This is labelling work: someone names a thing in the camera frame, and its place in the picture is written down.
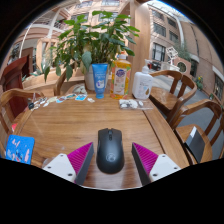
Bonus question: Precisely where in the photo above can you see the black key bunch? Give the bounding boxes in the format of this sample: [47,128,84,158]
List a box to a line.
[28,97,48,111]

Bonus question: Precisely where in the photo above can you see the black computer mouse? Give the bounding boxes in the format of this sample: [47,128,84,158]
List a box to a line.
[95,127,125,175]

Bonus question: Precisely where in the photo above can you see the blue sticker card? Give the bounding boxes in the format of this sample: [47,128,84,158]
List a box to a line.
[74,93,88,102]

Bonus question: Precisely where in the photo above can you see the clear plastic packet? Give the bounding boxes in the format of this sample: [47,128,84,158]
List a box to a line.
[118,98,154,111]

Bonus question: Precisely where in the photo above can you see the white abstract sculpture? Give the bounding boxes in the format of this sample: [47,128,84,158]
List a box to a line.
[165,46,179,66]

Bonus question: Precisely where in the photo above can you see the green potted plant white pot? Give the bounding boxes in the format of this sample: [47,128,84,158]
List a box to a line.
[41,10,141,92]

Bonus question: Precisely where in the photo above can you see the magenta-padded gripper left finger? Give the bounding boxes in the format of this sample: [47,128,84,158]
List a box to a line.
[42,141,95,186]

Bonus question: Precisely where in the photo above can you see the blue printed mouse pad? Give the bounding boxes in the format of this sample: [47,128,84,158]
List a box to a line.
[5,134,36,165]

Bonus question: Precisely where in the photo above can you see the blue squeeze tube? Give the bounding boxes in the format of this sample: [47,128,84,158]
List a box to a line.
[91,63,110,100]

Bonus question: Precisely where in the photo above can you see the red wooden lectern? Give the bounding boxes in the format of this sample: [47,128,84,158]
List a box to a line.
[0,54,31,118]

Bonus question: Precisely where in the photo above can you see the black box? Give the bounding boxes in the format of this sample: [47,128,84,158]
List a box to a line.
[185,126,206,164]

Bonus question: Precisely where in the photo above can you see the white pump bottle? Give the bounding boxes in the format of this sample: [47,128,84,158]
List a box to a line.
[131,65,155,101]

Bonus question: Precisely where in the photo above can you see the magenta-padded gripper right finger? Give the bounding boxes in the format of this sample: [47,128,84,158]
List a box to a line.
[131,142,183,187]

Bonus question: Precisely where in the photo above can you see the orange dish soap bottle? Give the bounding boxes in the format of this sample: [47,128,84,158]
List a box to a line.
[110,51,132,101]

